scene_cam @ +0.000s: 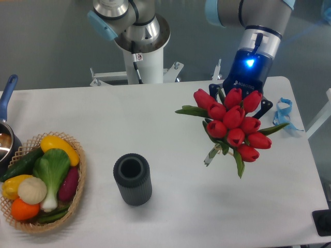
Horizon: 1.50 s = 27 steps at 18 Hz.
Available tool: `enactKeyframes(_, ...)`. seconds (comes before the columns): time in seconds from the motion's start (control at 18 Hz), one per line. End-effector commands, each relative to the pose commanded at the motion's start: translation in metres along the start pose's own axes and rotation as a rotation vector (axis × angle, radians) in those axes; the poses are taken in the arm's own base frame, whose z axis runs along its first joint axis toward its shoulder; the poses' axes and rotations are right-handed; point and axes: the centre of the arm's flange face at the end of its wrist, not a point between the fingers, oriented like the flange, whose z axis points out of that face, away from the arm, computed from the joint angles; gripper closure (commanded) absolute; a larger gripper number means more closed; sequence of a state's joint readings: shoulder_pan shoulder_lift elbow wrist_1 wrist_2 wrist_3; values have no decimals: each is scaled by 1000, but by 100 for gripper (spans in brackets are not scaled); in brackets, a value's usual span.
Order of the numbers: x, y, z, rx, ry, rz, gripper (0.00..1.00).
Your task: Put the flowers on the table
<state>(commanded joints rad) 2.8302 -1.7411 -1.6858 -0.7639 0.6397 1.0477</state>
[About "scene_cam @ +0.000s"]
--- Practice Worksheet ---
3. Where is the black device at edge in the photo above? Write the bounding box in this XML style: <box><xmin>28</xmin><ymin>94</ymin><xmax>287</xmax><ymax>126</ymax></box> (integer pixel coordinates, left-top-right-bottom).
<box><xmin>312</xmin><ymin>209</ymin><xmax>330</xmax><ymax>237</ymax></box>

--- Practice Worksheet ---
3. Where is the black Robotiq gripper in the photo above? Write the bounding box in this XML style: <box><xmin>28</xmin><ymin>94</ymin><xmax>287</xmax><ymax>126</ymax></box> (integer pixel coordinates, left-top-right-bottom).
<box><xmin>209</xmin><ymin>50</ymin><xmax>273</xmax><ymax>119</ymax></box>

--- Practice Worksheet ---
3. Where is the yellow squash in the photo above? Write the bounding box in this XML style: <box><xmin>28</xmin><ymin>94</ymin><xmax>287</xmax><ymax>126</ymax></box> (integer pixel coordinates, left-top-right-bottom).
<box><xmin>40</xmin><ymin>135</ymin><xmax>80</xmax><ymax>166</ymax></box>

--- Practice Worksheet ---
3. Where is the purple sweet potato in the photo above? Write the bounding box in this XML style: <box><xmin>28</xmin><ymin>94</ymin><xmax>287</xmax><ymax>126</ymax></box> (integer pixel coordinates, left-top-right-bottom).
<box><xmin>58</xmin><ymin>167</ymin><xmax>79</xmax><ymax>202</ymax></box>

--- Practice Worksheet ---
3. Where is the yellow bell pepper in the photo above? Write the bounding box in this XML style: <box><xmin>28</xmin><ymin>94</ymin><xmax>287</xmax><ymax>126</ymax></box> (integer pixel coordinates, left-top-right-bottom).
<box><xmin>2</xmin><ymin>175</ymin><xmax>32</xmax><ymax>200</ymax></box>

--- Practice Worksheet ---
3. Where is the blue ribbon strip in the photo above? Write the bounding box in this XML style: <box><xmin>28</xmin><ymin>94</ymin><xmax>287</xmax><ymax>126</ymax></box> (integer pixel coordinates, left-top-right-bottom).
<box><xmin>273</xmin><ymin>98</ymin><xmax>304</xmax><ymax>131</ymax></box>

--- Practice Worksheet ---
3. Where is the green bean pod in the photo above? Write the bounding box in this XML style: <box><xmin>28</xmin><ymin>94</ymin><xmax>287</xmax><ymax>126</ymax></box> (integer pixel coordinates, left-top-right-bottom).
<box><xmin>37</xmin><ymin>205</ymin><xmax>69</xmax><ymax>224</ymax></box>

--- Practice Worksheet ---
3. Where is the woven wicker basket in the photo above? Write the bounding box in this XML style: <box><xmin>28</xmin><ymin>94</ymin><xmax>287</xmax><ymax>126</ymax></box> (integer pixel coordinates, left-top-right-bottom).
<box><xmin>1</xmin><ymin>132</ymin><xmax>86</xmax><ymax>234</ymax></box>

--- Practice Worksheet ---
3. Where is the white garlic bulb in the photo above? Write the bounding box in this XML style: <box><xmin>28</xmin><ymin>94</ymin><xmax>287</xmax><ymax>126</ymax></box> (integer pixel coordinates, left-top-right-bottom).
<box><xmin>18</xmin><ymin>177</ymin><xmax>47</xmax><ymax>205</ymax></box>

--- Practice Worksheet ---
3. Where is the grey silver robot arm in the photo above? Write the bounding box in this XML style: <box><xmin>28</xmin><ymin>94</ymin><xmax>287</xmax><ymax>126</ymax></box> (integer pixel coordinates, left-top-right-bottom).
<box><xmin>87</xmin><ymin>1</ymin><xmax>294</xmax><ymax>97</ymax></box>

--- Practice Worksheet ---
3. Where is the red tulip bouquet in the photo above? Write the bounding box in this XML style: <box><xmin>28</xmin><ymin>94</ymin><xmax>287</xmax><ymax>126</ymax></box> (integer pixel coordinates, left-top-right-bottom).
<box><xmin>176</xmin><ymin>88</ymin><xmax>289</xmax><ymax>177</ymax></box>

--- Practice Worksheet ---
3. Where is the blue object top right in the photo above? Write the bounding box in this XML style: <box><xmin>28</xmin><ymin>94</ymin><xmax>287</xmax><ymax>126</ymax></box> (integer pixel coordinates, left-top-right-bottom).
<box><xmin>321</xmin><ymin>0</ymin><xmax>331</xmax><ymax>25</ymax></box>

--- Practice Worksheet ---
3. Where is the dark green cucumber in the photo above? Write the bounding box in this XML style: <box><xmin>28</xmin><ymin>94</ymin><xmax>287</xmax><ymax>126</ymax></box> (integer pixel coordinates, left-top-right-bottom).
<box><xmin>1</xmin><ymin>147</ymin><xmax>43</xmax><ymax>182</ymax></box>

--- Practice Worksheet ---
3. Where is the orange fruit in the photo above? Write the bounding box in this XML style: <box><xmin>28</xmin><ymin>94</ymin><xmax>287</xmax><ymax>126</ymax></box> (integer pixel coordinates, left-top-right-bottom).
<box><xmin>10</xmin><ymin>198</ymin><xmax>40</xmax><ymax>221</ymax></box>

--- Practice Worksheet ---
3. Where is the green bok choy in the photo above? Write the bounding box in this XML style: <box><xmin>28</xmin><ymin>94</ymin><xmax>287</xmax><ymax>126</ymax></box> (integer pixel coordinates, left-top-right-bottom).
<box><xmin>33</xmin><ymin>148</ymin><xmax>70</xmax><ymax>212</ymax></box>

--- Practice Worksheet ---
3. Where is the blue handled saucepan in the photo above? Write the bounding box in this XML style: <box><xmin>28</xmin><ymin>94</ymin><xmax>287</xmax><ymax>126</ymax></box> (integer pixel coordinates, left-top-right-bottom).
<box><xmin>1</xmin><ymin>74</ymin><xmax>22</xmax><ymax>176</ymax></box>

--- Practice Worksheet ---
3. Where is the dark grey ribbed vase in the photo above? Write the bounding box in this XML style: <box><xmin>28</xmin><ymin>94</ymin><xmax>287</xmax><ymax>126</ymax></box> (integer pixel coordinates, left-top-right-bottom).
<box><xmin>113</xmin><ymin>153</ymin><xmax>153</xmax><ymax>206</ymax></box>

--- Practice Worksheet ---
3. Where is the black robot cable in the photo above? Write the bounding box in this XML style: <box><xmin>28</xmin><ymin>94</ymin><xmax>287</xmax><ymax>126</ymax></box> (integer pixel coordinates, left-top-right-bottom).
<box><xmin>130</xmin><ymin>40</ymin><xmax>144</xmax><ymax>85</ymax></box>

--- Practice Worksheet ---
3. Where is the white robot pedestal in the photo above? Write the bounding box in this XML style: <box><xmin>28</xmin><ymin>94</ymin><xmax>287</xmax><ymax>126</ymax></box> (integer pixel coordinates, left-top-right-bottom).
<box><xmin>89</xmin><ymin>33</ymin><xmax>223</xmax><ymax>87</ymax></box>

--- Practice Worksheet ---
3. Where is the white frame bar right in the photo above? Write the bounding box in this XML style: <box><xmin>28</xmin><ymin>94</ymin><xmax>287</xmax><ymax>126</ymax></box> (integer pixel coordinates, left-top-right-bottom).
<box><xmin>306</xmin><ymin>88</ymin><xmax>331</xmax><ymax>139</ymax></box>

